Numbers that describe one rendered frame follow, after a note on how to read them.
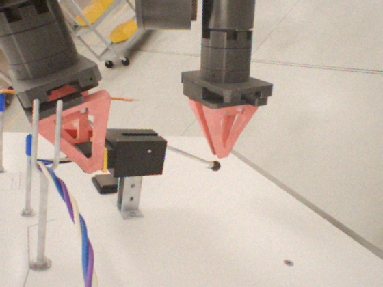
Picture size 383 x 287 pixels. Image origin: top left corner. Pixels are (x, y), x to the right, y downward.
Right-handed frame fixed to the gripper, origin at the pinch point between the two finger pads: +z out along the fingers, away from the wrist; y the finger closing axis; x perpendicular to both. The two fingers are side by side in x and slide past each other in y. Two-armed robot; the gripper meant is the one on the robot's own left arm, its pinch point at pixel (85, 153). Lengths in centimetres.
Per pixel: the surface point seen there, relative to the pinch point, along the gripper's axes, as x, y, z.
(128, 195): 2.4, 0.6, 6.4
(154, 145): 6.7, 1.8, 1.6
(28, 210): -7.2, -1.2, 3.8
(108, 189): 1.2, -4.5, 7.7
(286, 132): 107, -99, 82
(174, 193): 8.7, -3.2, 11.8
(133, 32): 135, -382, 61
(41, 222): -5.8, 7.3, 0.5
